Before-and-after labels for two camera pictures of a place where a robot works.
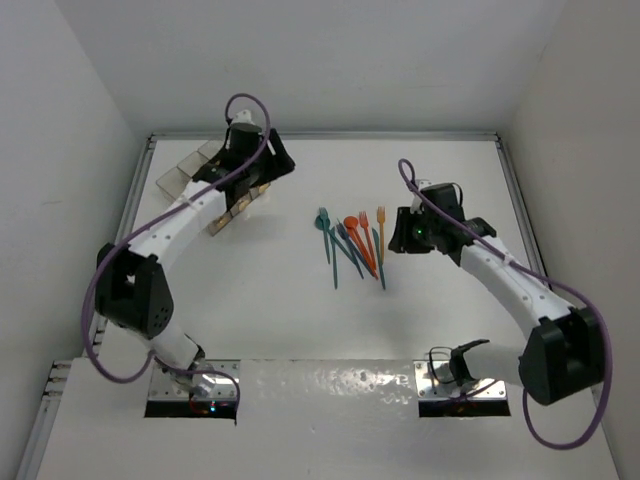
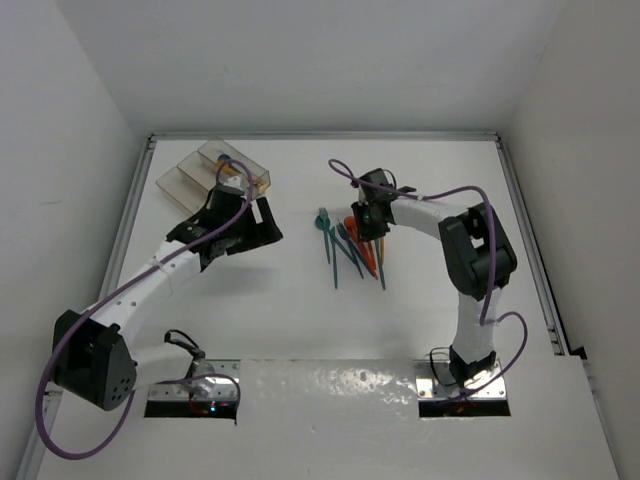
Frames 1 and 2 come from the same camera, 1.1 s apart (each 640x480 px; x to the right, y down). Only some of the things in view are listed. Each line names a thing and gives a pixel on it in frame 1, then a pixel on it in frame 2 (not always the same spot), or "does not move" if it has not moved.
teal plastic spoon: [324, 215] does not move
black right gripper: [402, 241] → [366, 233]
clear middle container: [194, 163] does not move
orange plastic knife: [368, 252] does not move
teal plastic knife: [332, 235] does not move
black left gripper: [276, 163] → [261, 233]
